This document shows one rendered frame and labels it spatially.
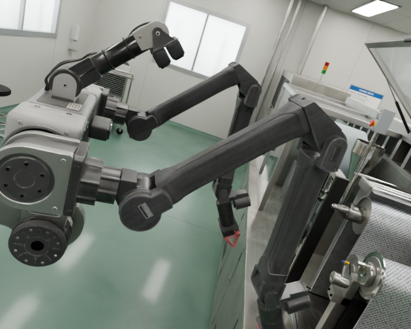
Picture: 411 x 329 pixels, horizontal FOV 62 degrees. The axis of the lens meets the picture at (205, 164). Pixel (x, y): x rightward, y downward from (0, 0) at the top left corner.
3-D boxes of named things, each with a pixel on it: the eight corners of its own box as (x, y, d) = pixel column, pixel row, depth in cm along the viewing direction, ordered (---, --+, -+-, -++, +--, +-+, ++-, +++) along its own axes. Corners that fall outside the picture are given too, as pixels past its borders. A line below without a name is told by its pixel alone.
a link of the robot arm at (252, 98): (239, 78, 116) (248, 83, 106) (254, 81, 118) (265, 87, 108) (208, 188, 132) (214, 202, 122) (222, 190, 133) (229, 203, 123)
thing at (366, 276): (355, 281, 108) (361, 258, 109) (361, 283, 108) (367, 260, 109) (366, 287, 101) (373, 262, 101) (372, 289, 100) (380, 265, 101)
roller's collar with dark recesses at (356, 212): (340, 213, 129) (348, 199, 127) (355, 219, 129) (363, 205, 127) (344, 221, 123) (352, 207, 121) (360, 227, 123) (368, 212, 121)
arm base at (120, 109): (98, 122, 113) (105, 87, 109) (122, 128, 115) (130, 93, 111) (94, 130, 105) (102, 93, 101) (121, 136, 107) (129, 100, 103)
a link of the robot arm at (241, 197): (213, 181, 130) (217, 191, 122) (241, 172, 131) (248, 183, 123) (218, 206, 135) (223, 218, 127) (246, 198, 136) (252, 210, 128)
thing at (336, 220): (303, 239, 191) (348, 147, 171) (326, 247, 190) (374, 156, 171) (306, 252, 177) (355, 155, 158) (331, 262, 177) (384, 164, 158)
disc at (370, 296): (352, 278, 114) (373, 242, 109) (353, 279, 114) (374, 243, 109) (366, 309, 100) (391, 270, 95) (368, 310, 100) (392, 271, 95)
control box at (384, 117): (366, 126, 148) (376, 105, 144) (381, 132, 147) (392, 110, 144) (369, 130, 141) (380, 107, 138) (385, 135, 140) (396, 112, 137)
